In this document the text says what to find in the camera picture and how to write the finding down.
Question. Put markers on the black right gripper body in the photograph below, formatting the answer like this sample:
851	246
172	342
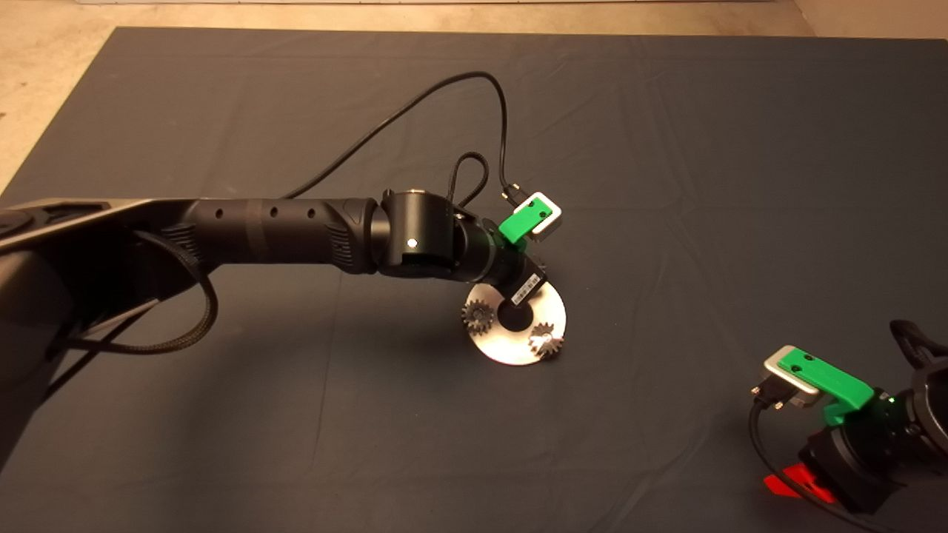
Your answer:
866	451

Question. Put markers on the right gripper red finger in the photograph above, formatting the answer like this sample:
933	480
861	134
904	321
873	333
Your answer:
796	483

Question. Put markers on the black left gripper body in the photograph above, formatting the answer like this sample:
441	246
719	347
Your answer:
507	266

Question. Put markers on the small steel planetary gear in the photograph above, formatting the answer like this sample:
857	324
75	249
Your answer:
546	340
478	317

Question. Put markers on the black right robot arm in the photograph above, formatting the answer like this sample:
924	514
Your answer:
935	407

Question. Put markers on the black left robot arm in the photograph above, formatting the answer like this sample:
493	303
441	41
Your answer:
259	233

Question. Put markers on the round metal carrier plate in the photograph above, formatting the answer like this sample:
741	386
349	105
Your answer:
511	348

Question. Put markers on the dark grey table cloth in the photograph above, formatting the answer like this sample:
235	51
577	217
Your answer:
666	148

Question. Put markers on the green left camera mount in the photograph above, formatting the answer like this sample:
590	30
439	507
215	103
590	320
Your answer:
522	222

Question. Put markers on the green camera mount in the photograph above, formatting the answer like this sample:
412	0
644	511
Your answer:
522	222
837	379

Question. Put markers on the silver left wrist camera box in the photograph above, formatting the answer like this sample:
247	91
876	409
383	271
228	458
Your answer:
554	220

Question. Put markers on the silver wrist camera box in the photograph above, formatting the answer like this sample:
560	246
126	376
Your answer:
776	366
554	220

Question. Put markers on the green right camera mount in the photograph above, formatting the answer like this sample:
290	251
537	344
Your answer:
837	379

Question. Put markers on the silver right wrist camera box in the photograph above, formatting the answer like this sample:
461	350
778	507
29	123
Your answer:
776	366

